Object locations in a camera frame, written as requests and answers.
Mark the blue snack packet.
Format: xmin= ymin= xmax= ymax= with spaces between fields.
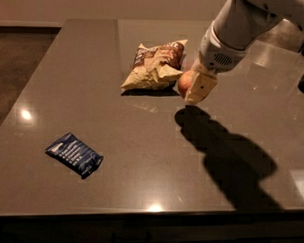
xmin=46 ymin=133 xmax=104 ymax=179

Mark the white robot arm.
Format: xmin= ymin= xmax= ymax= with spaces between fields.
xmin=181 ymin=0 xmax=304 ymax=104

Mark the steel dispenser box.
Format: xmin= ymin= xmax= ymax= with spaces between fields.
xmin=258 ymin=19 xmax=304 ymax=53

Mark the red yellow apple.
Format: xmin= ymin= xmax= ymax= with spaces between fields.
xmin=177 ymin=70 xmax=194 ymax=98

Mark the brown chip bag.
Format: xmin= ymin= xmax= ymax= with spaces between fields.
xmin=121 ymin=39 xmax=188 ymax=93

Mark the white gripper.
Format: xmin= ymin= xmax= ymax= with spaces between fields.
xmin=185 ymin=24 xmax=246 ymax=104

